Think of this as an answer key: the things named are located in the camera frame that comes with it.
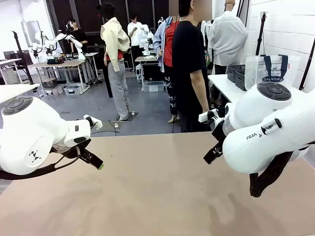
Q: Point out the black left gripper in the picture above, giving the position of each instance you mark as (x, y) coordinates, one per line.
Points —
(73, 151)

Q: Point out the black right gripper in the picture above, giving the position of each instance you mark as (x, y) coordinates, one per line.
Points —
(219, 132)

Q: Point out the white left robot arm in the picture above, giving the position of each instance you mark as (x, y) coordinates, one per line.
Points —
(29, 127)

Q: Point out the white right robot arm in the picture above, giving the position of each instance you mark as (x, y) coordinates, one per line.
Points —
(258, 147)

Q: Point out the person's right forearm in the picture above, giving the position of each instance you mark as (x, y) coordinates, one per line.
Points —
(198, 88)

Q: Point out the white side table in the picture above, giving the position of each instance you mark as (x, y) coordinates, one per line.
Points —
(221, 84)

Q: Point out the clear storage bin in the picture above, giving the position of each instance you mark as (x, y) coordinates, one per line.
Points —
(153, 86)
(72, 90)

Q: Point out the gray plastic basket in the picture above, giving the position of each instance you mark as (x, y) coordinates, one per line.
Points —
(232, 72)
(240, 81)

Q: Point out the person in black t-shirt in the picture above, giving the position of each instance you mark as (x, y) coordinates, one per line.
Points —
(187, 61)

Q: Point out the wood top background table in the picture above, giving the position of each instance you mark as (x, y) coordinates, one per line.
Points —
(59, 64)

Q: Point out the white work table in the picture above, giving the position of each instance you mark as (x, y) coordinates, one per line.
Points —
(14, 92)

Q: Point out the small background table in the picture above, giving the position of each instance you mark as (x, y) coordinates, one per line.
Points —
(145, 59)

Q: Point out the person in red top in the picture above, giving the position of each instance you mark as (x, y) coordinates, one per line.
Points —
(168, 49)

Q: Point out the person in white shirt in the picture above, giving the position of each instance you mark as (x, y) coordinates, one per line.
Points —
(229, 39)

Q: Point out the black tripod stand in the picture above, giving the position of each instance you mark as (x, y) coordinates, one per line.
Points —
(22, 59)
(261, 32)

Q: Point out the background person in black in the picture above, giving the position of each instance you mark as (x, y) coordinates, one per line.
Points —
(78, 37)

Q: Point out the white background robot arms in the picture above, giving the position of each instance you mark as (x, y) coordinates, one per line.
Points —
(49, 41)

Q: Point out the small white background robot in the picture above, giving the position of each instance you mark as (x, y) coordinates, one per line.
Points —
(145, 39)

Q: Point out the black tripod leg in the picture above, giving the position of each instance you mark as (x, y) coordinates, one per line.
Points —
(307, 64)

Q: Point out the person in white t-shirt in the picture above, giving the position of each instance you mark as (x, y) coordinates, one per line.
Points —
(135, 34)

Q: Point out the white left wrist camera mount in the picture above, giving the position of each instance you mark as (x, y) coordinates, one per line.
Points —
(97, 123)

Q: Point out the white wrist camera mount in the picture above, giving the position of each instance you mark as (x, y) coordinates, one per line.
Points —
(203, 118)
(97, 123)

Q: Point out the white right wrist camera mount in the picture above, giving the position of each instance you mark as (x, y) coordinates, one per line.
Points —
(203, 118)

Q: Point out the gray wall panel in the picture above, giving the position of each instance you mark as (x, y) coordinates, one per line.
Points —
(30, 33)

